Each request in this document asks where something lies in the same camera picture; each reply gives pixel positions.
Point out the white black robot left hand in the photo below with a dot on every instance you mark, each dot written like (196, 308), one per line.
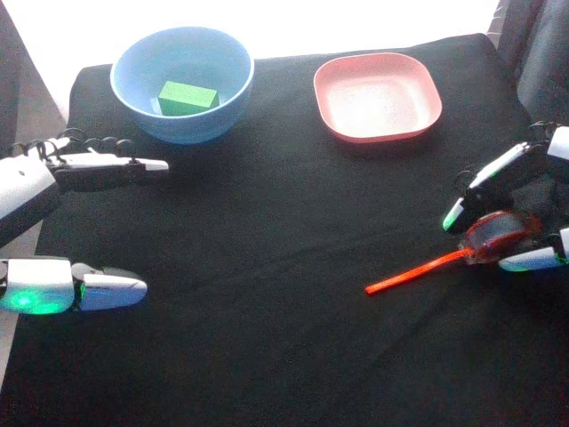
(26, 187)

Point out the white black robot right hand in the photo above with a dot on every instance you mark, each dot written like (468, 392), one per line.
(498, 182)

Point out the clear orange tape measure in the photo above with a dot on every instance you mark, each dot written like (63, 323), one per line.
(498, 231)

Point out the green block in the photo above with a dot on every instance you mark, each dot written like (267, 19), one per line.
(184, 98)

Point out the blue bowl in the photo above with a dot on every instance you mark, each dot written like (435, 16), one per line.
(133, 93)

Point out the pink square plate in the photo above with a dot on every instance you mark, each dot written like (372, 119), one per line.
(378, 102)

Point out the dark grey chair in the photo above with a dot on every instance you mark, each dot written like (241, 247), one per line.
(542, 44)

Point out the black table cloth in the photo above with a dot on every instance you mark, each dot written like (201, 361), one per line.
(266, 289)

